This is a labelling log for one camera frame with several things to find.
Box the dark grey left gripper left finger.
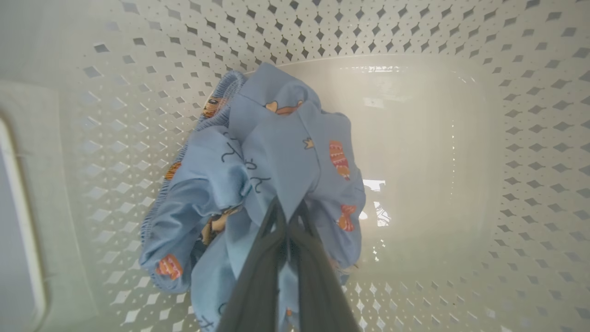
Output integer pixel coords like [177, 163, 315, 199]
[216, 198, 289, 332]

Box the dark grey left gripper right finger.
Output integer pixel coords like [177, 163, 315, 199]
[289, 202, 363, 332]

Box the blue cartoon print garment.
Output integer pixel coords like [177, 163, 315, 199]
[138, 62, 367, 332]

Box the cream perforated basket brown rim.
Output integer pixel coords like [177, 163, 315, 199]
[0, 0, 590, 332]

